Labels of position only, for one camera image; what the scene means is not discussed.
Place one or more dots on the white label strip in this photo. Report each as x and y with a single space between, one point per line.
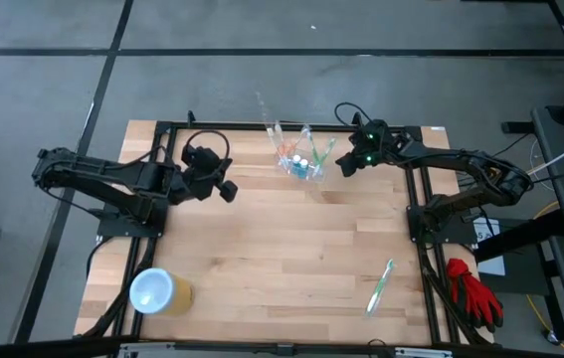
423 352

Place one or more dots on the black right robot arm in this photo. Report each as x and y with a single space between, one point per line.
460 161

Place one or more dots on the black aluminium table frame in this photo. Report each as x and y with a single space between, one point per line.
242 124

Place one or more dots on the white paper sheet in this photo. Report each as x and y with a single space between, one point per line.
493 266

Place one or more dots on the red and black work gloves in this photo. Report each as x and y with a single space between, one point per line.
473 298

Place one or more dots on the yellow cup with white lid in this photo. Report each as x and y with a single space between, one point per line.
154 292

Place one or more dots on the green toothbrush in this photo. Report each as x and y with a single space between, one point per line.
328 150
380 287
313 146

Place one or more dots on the blue bottle with white cap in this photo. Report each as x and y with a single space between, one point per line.
304 170
295 166

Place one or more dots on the dark floor plate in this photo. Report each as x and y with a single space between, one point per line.
520 278

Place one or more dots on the clear acrylic organizer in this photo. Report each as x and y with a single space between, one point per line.
321 174

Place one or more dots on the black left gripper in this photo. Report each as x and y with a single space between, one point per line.
199 174

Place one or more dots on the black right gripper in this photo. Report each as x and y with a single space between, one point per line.
376 144

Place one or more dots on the orange toothbrush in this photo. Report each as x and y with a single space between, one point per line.
271 130
278 131

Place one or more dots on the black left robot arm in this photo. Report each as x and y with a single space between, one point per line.
87 166

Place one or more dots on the black desk leg beam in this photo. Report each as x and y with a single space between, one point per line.
520 237

